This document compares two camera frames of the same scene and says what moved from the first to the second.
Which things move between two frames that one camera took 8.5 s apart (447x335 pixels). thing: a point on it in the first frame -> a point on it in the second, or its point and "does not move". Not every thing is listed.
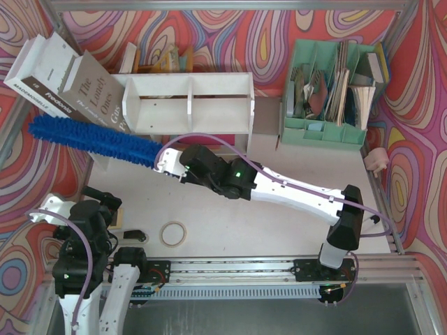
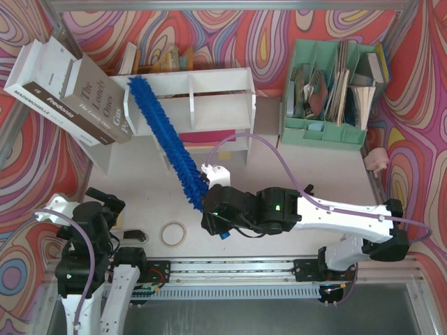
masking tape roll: [171, 245] does not move
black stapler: [134, 234] does not move
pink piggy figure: [376, 160] does not move
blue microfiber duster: [105, 141] -> [182, 165]
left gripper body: [105, 201] does not move
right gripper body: [188, 167] -> [209, 209]
